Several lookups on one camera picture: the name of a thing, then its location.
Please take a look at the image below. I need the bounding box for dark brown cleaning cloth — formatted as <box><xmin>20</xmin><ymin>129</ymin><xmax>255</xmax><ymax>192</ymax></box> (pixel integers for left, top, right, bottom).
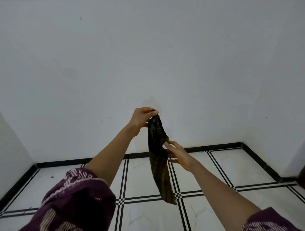
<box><xmin>147</xmin><ymin>114</ymin><xmax>178</xmax><ymax>206</ymax></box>

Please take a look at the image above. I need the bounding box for black skirting strip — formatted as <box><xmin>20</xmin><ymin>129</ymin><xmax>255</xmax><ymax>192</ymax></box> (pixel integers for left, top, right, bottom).
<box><xmin>0</xmin><ymin>142</ymin><xmax>298</xmax><ymax>212</ymax></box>

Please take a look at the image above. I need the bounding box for person's left hand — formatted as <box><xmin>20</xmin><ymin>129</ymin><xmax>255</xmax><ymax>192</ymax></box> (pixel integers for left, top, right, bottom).
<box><xmin>128</xmin><ymin>107</ymin><xmax>159</xmax><ymax>138</ymax></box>

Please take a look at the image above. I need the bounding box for maroon patterned right sleeve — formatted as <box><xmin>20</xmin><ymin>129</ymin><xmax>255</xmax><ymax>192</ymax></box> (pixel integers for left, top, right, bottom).
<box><xmin>242</xmin><ymin>207</ymin><xmax>303</xmax><ymax>231</ymax></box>

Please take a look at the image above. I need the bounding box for maroon patterned sleeve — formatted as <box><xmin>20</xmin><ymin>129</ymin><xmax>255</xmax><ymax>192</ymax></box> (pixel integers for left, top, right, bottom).
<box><xmin>242</xmin><ymin>207</ymin><xmax>303</xmax><ymax>231</ymax></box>
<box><xmin>18</xmin><ymin>167</ymin><xmax>117</xmax><ymax>231</ymax></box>

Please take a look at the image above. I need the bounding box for maroon patterned left sleeve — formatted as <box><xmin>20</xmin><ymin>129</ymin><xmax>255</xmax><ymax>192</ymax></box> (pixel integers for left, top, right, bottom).
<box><xmin>18</xmin><ymin>167</ymin><xmax>117</xmax><ymax>231</ymax></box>

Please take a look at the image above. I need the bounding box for person's right hand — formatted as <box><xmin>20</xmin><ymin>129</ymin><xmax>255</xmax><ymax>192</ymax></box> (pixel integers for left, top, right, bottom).
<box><xmin>164</xmin><ymin>140</ymin><xmax>197</xmax><ymax>172</ymax></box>

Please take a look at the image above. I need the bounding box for person's right forearm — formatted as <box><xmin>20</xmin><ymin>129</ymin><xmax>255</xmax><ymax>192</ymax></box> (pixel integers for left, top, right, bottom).
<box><xmin>188</xmin><ymin>159</ymin><xmax>261</xmax><ymax>228</ymax></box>

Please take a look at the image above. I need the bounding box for person's left forearm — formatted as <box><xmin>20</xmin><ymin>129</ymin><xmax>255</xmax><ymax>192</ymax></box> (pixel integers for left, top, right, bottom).
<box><xmin>85</xmin><ymin>125</ymin><xmax>139</xmax><ymax>187</ymax></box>

